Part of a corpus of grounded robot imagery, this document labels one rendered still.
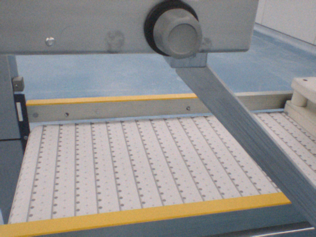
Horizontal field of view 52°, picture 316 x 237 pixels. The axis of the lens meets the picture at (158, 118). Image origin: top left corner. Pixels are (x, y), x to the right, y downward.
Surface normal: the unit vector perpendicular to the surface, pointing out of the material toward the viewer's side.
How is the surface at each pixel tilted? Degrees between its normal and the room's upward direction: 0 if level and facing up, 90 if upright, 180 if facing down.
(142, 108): 90
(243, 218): 90
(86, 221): 0
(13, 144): 90
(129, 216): 0
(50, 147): 0
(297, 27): 90
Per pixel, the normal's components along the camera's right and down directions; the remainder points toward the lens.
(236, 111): -0.36, 0.38
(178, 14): -0.58, -0.57
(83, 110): 0.21, 0.47
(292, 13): -0.94, 0.11
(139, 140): 0.05, -0.88
